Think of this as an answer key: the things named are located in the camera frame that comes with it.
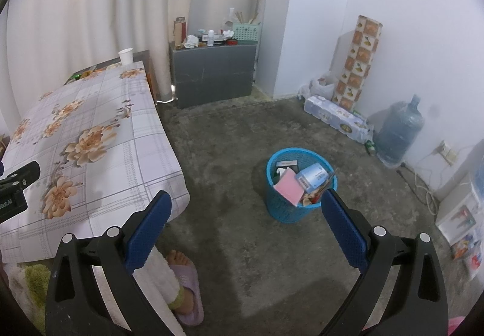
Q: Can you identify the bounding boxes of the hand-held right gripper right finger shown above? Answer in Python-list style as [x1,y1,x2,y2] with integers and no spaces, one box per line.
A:
[321,188,449,336]

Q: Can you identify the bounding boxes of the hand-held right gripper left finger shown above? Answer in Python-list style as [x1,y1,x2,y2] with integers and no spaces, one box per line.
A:
[44,189,178,336]

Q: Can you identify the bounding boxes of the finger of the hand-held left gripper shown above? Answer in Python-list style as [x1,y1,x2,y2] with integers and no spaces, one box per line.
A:
[0,161,41,191]

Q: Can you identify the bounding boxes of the blue plastic waste basket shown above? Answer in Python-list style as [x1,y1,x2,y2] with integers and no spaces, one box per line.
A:
[266,147,339,224]

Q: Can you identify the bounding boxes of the person's foot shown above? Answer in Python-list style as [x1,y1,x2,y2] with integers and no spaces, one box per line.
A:
[165,249,197,316]

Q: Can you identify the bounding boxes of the white fuzzy trouser leg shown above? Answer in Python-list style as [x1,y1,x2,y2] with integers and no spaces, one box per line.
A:
[130,245,186,336]

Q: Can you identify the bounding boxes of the purple slipper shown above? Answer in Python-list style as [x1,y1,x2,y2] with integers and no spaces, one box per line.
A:
[166,262,205,327]

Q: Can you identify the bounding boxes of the pale blue barcode package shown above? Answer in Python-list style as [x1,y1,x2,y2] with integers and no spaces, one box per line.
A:
[295,163,329,192]

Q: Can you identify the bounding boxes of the pink flat packet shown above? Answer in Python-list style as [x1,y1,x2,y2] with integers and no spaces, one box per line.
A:
[273,167,305,207]

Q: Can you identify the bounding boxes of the floral tablecloth table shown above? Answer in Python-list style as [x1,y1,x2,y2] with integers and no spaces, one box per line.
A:
[0,61,191,265]

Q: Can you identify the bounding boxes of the blue water jug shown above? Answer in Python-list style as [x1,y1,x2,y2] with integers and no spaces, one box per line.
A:
[374,94,425,166]
[473,156,484,189]

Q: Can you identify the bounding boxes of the white printed appliance box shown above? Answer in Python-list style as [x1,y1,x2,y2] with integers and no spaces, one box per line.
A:
[435,173,484,246]

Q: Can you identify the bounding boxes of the printed plastic bags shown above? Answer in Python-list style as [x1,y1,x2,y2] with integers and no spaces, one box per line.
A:
[450,222,484,282]

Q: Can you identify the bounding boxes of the white plastic bag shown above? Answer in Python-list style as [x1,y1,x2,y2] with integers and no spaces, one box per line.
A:
[297,71,339,100]

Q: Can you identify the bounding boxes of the pink cloth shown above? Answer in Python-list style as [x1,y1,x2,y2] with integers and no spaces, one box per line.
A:
[447,316,466,336]

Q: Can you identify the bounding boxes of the tile patterned roll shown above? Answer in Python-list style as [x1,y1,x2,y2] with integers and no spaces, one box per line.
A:
[332,15,383,111]

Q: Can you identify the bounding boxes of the grey cabinet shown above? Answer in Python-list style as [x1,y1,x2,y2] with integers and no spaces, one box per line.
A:
[169,41,260,110]

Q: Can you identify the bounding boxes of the reddish tall bottle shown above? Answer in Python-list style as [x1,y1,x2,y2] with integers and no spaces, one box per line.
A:
[173,17,188,46]

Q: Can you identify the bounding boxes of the green perforated basket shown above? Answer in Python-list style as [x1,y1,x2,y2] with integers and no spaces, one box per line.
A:
[231,22,261,43]

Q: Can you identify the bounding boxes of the bundle of wooden sticks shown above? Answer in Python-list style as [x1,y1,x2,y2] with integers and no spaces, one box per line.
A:
[234,10,261,25]

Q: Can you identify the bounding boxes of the wall socket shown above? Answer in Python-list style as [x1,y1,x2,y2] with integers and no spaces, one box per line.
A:
[439,141,458,166]

